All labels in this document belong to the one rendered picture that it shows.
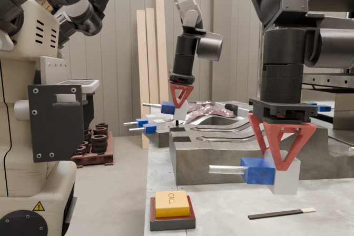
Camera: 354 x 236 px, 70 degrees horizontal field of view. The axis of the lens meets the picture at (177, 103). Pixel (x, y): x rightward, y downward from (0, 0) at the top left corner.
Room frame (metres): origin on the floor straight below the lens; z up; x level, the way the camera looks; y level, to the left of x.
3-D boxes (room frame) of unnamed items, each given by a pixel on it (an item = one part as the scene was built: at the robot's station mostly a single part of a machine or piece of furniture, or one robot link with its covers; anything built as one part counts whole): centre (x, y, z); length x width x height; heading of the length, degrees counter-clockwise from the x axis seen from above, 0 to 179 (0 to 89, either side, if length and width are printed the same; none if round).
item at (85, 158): (3.13, 1.21, 0.20); 1.09 x 0.79 x 0.39; 13
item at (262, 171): (0.38, -0.12, 0.92); 0.13 x 0.05 x 0.05; 91
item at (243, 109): (1.07, -0.12, 0.85); 0.50 x 0.26 x 0.11; 113
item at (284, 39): (0.38, -0.17, 1.11); 0.07 x 0.06 x 0.07; 89
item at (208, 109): (1.06, -0.12, 0.90); 0.26 x 0.18 x 0.08; 113
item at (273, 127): (0.37, -0.16, 0.97); 0.07 x 0.07 x 0.09; 2
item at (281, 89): (0.38, -0.16, 1.05); 0.10 x 0.07 x 0.07; 2
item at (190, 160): (0.72, -0.23, 0.87); 0.50 x 0.26 x 0.14; 95
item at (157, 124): (0.91, 0.11, 0.85); 0.13 x 0.05 x 0.05; 113
